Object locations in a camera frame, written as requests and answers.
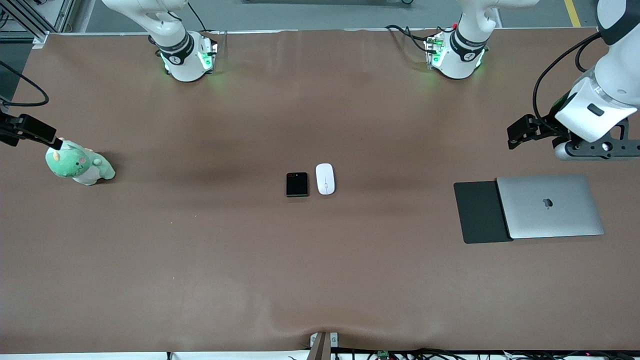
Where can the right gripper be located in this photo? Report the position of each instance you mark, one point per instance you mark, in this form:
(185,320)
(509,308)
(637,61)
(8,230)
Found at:
(26,128)

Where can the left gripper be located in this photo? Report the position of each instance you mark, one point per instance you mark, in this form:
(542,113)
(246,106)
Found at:
(546,127)

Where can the white computer mouse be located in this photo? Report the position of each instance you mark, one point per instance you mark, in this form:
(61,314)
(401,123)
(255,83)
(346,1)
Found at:
(325,179)

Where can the black flip phone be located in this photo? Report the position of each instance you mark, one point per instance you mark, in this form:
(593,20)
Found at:
(297,184)

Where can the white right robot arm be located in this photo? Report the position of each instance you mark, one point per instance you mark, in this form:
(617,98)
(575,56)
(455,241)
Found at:
(180,55)

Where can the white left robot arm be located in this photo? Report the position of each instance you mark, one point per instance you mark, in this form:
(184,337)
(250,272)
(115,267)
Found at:
(462,55)

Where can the black mouse pad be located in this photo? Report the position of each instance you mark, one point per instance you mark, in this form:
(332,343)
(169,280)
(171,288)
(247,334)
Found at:
(477,212)

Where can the green dinosaur plush toy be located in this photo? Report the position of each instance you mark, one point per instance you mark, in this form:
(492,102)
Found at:
(75,164)

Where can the silver closed laptop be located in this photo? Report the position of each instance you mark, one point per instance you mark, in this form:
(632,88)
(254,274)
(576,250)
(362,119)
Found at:
(550,206)

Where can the brown table cover mat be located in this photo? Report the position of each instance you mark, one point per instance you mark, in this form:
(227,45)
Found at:
(320,270)

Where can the small green circuit board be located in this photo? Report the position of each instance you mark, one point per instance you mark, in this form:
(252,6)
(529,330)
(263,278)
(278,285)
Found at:
(383,355)

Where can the grey metal bracket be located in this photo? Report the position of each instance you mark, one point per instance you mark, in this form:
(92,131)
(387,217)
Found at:
(334,340)

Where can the brown mounting post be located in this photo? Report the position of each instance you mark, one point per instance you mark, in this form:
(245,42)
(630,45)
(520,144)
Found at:
(320,347)

